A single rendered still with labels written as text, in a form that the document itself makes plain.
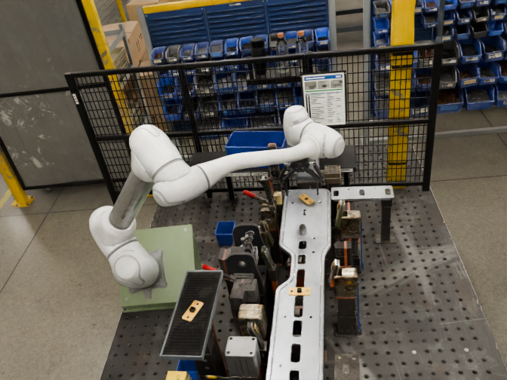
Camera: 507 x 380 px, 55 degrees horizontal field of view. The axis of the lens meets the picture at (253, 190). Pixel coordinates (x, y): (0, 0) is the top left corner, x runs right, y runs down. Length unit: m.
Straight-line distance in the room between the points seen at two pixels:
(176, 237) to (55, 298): 1.61
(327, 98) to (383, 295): 1.00
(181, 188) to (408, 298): 1.16
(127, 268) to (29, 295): 1.86
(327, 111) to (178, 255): 1.05
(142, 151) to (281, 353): 0.84
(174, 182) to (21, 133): 2.92
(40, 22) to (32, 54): 0.27
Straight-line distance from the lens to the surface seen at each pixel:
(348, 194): 2.37
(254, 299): 1.89
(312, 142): 1.83
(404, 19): 2.47
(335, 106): 2.57
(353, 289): 1.97
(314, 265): 2.02
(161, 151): 1.72
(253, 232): 1.93
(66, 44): 3.96
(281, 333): 1.81
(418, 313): 2.26
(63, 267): 4.01
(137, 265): 2.13
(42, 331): 3.62
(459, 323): 2.26
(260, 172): 2.53
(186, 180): 1.70
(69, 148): 4.40
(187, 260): 2.34
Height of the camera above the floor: 2.43
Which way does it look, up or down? 36 degrees down
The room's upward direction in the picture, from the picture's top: 9 degrees counter-clockwise
